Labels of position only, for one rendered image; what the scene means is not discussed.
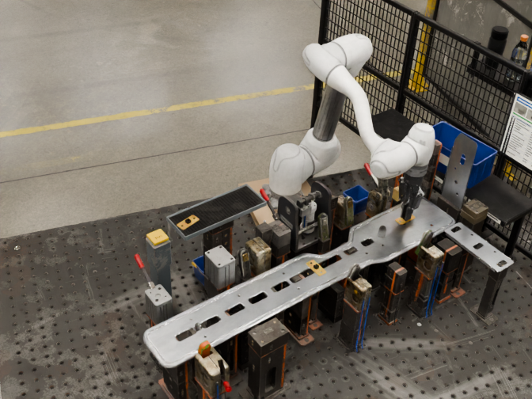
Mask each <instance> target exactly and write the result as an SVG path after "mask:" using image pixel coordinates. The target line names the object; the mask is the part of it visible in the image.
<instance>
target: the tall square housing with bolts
mask: <svg viewBox="0 0 532 399"><path fill-rule="evenodd" d="M205 276H206V277H207V278H208V279H209V280H208V281H207V297H206V301H207V300H208V299H210V298H213V297H215V296H216V295H219V294H221V293H222V292H224V291H227V290H229V289H230V288H232V287H233V283H235V259H234V257H233V256H232V255H231V254H230V253H229V252H228V251H227V250H226V249H225V248H224V247H223V246H222V245H220V246H217V247H215V248H213V249H211V250H208V251H206V252H205ZM205 325H206V327H207V328H208V327H210V326H211V321H210V319H209V320H207V323H206V324H205ZM206 327H205V328H206Z"/></svg>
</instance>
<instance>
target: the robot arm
mask: <svg viewBox="0 0 532 399"><path fill-rule="evenodd" d="M372 51H373V48H372V43H371V41H370V40H369V38H368V37H366V36H363V35H362V34H348V35H346V36H342V37H339V38H337V39H335V40H333V41H332V42H330V43H327V44H322V45H320V44H310V45H308V46H307V47H306V48H305V49H304V51H303V53H302V57H303V60H304V63H305V64H306V66H307V67H308V69H309V70H310V71H311V72H312V73H313V74H314V75H315V76H316V77H317V78H318V79H320V80H321V81H323V82H324V83H325V84H327V85H326V87H325V92H324V95H323V98H322V101H321V106H320V108H319V111H318V114H317V118H316V122H315V124H314V127H313V128H311V129H309V130H308V131H307V133H306V136H305V137H304V139H303V140H302V141H301V143H300V145H299V146H297V145H295V144H293V143H286V144H283V145H281V146H279V147H278V148H277V149H276V150H275V152H274V154H273V155H272V159H271V163H270V169H269V184H263V185H262V188H263V189H264V190H265V192H266V194H267V196H268V198H269V199H270V200H269V201H270V203H271V205H272V207H273V209H278V200H279V197H281V196H288V197H289V196H292V195H294V194H298V193H301V194H302V195H304V194H303V192H302V184H303V183H304V182H305V181H306V179H307V178H308V177H310V176H311V175H314V174H315V173H319V172H320V171H322V170H323V169H326V168H328V167H329V166H330V165H332V164H333V163H334V162H335V161H336V160H337V159H338V157H339V156H340V152H341V145H340V141H339V140H338V138H337V137H336V135H335V134H334V133H335V130H336V126H337V124H338V121H339V118H340V114H341V111H342V108H343V106H344V102H345V99H346V97H348V98H349V99H350V100H351V102H352V104H353V106H354V110H355V117H356V120H357V124H358V128H359V133H360V136H361V139H362V140H363V142H364V144H365V145H366V147H367V148H368V149H369V151H370V152H371V160H370V171H371V172H372V173H373V174H374V175H375V176H376V177H377V178H379V179H383V180H385V179H390V178H393V177H397V176H399V175H401V174H402V173H405V175H404V176H403V177H401V178H399V179H398V181H399V200H401V202H402V205H401V209H402V210H401V218H403V216H405V221H408V220H409V219H410V218H411V216H412V213H413V211H414V210H415V209H417V208H418V207H419V205H420V202H421V200H422V198H423V196H424V195H425V194H426V193H425V192H423V191H422V190H421V184H422V182H423V179H424V175H425V174H426V173H427V170H428V164H429V160H430V159H431V156H432V154H433V150H434V146H435V131H434V128H433V127H431V126H430V125H428V124H426V123H416V124H414V125H413V127H412V128H411V130H410V131H409V133H408V135H406V137H405V138H404V139H403V140H402V141H401V142H395V141H393V140H391V139H381V138H379V137H378V136H377V135H376V134H375V133H374V129H373V125H372V120H371V112H370V107H369V103H368V99H367V96H366V94H365V93H364V91H363V89H362V87H361V86H360V85H359V83H358V82H357V81H356V80H355V79H354V77H356V75H357V74H358V73H359V71H360V70H361V69H362V67H363V65H364V64H365V62H366V61H367V60H368V59H369V58H370V57H371V54H372ZM417 193H418V194H417ZM416 194H417V195H418V196H416ZM409 195H410V199H409ZM408 201H409V202H408Z"/></svg>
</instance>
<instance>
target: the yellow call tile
mask: <svg viewBox="0 0 532 399"><path fill-rule="evenodd" d="M146 236H147V237H148V238H149V240H150V241H151V242H152V243H153V244H154V245H158V244H160V243H162V242H164V241H167V240H169V238H168V236H167V235H166V234H165V233H164V232H163V231H162V229H159V230H155V231H154V232H152V233H149V234H147V235H146Z"/></svg>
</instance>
